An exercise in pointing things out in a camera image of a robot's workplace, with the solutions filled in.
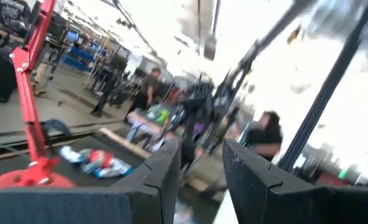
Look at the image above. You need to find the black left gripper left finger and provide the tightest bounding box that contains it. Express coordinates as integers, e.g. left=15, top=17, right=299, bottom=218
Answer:
left=0, top=139, right=182, bottom=224

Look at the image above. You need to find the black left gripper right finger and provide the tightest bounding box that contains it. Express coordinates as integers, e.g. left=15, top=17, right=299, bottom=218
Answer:
left=223, top=139, right=368, bottom=224

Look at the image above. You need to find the blue white candy pack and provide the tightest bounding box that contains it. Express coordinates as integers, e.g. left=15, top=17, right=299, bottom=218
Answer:
left=92, top=157, right=136, bottom=180

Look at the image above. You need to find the white teal candy pack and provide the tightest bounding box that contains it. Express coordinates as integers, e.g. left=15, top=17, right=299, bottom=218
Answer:
left=58, top=145, right=86, bottom=165

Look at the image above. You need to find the red candy pack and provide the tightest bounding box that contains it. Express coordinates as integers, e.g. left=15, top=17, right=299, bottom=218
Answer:
left=80, top=148, right=115, bottom=171

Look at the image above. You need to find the person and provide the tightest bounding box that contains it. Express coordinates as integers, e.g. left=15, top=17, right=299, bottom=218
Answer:
left=244, top=110, right=284, bottom=162
left=124, top=67, right=162, bottom=121

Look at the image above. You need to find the black table clamp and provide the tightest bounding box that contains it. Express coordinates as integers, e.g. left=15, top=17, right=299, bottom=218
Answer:
left=42, top=118, right=72, bottom=139

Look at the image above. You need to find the wooden workbench green mat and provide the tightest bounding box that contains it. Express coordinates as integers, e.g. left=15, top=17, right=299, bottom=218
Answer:
left=124, top=104, right=185, bottom=150

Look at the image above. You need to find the red desk lamp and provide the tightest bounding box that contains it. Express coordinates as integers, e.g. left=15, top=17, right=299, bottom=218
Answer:
left=0, top=0, right=76, bottom=192

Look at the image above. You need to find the lime green bucket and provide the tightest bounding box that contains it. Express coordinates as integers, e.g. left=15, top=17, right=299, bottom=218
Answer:
left=155, top=107, right=171, bottom=125

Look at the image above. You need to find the black floor box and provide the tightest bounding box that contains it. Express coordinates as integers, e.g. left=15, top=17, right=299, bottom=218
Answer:
left=0, top=58, right=17, bottom=104

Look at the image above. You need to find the blue storage bins shelf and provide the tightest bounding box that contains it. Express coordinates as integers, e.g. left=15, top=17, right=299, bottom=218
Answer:
left=61, top=43, right=109, bottom=72

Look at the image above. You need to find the hanging power box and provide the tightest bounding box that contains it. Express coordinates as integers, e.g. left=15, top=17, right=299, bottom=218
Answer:
left=202, top=0, right=222, bottom=62

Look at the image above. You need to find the black rig frame beam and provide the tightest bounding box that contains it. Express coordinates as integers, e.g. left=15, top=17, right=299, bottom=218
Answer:
left=227, top=0, right=315, bottom=82

